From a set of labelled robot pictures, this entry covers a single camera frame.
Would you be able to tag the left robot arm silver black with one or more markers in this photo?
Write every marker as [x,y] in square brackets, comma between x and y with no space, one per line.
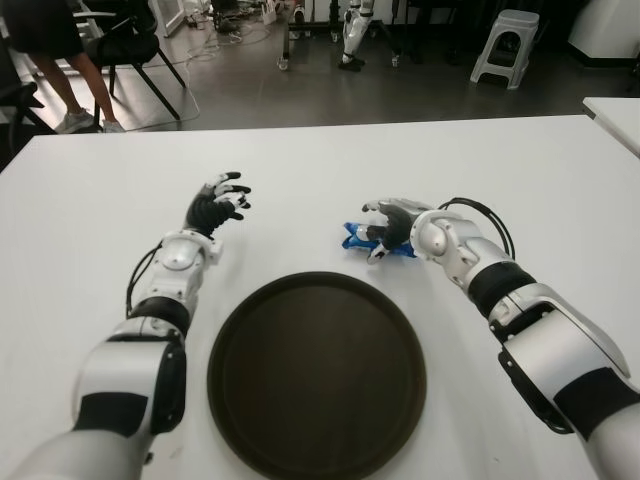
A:
[175,260]

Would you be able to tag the white neighbouring table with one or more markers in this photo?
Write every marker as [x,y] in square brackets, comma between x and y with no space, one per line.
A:
[617,117]

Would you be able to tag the blue Oreo cookie pack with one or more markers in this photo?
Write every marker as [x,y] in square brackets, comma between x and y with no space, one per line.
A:
[355,240]

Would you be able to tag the white framed panel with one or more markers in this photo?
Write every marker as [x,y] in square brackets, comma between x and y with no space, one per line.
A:
[175,25]

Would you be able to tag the white crate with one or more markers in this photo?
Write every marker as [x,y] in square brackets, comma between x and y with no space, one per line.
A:
[270,12]

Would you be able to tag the black chair at edge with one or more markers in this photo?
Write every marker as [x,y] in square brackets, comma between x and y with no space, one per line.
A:
[20,100]

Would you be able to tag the right robot arm silver black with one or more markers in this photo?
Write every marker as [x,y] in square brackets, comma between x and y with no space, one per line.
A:
[450,240]

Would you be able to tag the left robot hand black silver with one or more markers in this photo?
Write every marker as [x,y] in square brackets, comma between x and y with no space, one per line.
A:
[205,212]

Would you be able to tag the round dark brown tray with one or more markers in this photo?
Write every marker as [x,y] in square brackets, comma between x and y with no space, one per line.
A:
[320,375]

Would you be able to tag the grey plastic stool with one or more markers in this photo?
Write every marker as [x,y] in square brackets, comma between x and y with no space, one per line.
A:
[515,20]

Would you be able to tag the right robot hand black silver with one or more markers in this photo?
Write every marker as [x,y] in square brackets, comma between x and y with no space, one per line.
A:
[397,225]

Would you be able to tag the white cabinet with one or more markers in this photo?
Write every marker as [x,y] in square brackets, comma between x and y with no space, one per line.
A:
[610,30]

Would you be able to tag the white humanoid robot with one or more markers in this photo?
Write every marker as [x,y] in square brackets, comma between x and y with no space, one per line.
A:
[352,35]

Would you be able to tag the standing person black shorts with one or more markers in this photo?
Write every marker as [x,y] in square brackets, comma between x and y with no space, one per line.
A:
[40,25]

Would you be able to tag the black wheeled frame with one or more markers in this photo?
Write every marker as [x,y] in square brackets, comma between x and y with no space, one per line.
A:
[286,40]

